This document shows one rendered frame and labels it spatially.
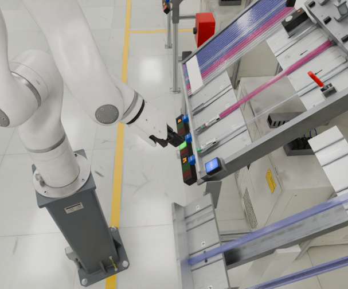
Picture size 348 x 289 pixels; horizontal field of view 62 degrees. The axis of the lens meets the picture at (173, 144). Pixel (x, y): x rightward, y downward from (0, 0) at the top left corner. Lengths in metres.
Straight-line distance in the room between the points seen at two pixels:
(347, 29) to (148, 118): 0.58
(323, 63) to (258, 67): 1.60
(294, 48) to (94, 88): 0.72
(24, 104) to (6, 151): 1.57
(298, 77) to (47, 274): 1.44
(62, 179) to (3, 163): 1.27
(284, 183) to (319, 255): 0.71
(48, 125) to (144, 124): 0.29
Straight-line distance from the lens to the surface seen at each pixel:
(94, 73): 0.56
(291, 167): 1.21
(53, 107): 0.87
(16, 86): 0.74
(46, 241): 1.78
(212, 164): 0.91
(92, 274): 1.61
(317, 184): 1.19
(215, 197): 1.00
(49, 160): 0.92
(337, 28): 0.96
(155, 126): 0.71
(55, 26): 0.60
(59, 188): 1.02
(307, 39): 1.08
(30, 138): 0.87
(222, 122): 1.04
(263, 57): 2.51
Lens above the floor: 1.50
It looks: 48 degrees down
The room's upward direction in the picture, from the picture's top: straight up
